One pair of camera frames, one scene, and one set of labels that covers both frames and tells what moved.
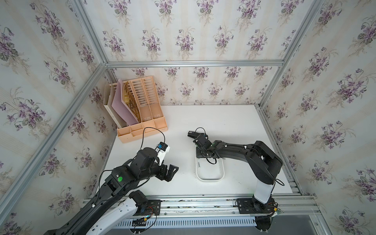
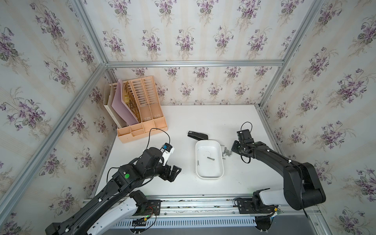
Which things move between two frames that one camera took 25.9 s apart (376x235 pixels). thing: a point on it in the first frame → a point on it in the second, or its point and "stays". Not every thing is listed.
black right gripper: [197, 154] → [233, 147]
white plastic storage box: [207, 172] stays
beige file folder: [108, 93] stays
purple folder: [120, 108] stays
